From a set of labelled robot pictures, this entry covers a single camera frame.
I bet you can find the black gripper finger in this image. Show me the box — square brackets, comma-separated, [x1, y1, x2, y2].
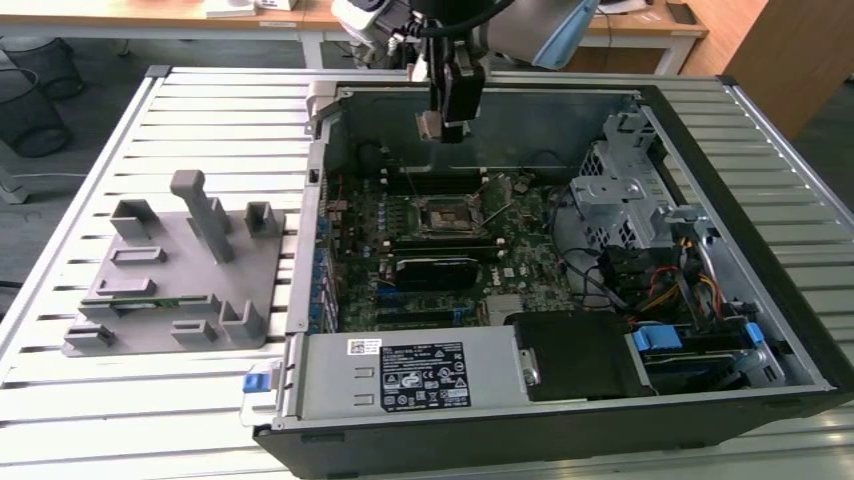
[439, 47, 484, 145]
[428, 36, 448, 115]

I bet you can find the silver square CPU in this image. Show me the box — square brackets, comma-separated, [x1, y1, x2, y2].
[414, 110, 447, 142]

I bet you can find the metal socket cover frame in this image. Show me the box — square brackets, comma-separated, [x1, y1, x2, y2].
[480, 172, 516, 211]

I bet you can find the black RAM slot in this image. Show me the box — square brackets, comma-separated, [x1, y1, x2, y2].
[383, 168, 486, 182]
[394, 248, 499, 260]
[392, 238, 499, 250]
[386, 180, 486, 196]

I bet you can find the green motherboard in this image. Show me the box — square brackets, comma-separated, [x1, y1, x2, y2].
[323, 169, 579, 334]

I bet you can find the silver metal drive cage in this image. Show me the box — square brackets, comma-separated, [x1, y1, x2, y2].
[570, 112, 708, 251]

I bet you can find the black graphics card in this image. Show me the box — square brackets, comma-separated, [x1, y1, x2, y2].
[391, 255, 480, 292]

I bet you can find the small silver heatsink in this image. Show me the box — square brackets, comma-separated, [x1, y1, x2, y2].
[484, 293, 530, 326]

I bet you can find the grey plastic parts rack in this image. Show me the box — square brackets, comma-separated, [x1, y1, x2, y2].
[61, 169, 290, 359]

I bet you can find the brown wooden cabinet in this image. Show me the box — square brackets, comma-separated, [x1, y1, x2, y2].
[723, 0, 854, 141]

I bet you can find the black plastic shroud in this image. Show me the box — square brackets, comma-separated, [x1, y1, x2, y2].
[510, 310, 659, 402]

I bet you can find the blue disk carrier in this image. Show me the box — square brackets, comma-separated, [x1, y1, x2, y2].
[630, 321, 766, 361]

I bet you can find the silver power supply with label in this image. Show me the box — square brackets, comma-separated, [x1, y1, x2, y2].
[283, 327, 535, 419]

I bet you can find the green RAM stick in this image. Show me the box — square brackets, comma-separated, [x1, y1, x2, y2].
[109, 295, 205, 309]

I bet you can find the grey metal stand foot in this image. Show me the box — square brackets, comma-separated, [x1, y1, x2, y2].
[0, 162, 32, 205]

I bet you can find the black open PC case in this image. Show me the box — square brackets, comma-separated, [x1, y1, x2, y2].
[251, 79, 854, 480]

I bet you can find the grey white camera box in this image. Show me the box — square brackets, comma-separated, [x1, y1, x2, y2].
[331, 0, 402, 47]

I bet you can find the wooden desk white frame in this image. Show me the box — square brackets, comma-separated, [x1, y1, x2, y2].
[0, 0, 308, 44]
[299, 0, 710, 76]

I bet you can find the red wire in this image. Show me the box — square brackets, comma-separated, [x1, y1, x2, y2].
[650, 266, 686, 289]

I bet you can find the yellow power wire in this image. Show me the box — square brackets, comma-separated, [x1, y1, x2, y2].
[690, 269, 729, 321]

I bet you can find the black wire mesh bin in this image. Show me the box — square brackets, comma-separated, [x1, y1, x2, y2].
[0, 35, 87, 100]
[0, 67, 72, 159]

